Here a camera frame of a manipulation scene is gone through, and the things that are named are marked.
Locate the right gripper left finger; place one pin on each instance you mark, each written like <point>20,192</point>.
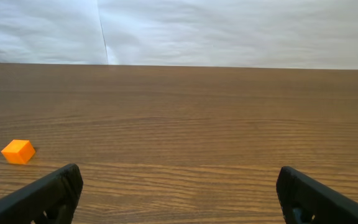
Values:
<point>48,193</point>

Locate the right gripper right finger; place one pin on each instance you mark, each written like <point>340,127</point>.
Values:
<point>315,196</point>

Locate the orange cube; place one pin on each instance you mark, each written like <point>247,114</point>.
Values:
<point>18,151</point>

